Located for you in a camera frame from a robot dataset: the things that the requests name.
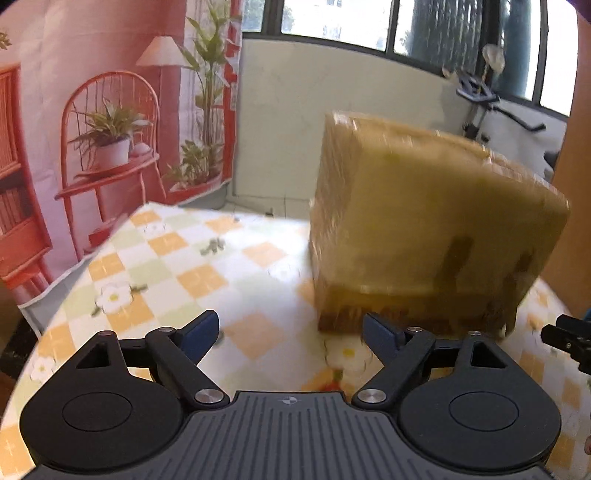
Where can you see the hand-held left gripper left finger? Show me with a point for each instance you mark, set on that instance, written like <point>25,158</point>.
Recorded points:
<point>203,330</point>

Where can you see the brown wooden door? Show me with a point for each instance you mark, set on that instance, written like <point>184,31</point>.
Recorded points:
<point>575,207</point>

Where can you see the black framed window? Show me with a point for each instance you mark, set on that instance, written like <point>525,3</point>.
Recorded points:
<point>401,23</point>

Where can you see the checked floral tablecloth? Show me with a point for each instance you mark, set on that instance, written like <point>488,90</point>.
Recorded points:
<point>184,258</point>

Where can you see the tape-wrapped cardboard box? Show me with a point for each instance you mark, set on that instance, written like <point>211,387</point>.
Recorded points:
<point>415,207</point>

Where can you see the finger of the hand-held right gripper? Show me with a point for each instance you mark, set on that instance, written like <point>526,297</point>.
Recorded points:
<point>568,334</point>

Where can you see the black exercise bike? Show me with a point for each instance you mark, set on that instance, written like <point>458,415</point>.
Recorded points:
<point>480,97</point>

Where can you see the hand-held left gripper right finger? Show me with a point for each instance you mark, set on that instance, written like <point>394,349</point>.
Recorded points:
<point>378,332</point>

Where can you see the printed room backdrop cloth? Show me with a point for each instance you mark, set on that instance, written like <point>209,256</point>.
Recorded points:
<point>92,92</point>

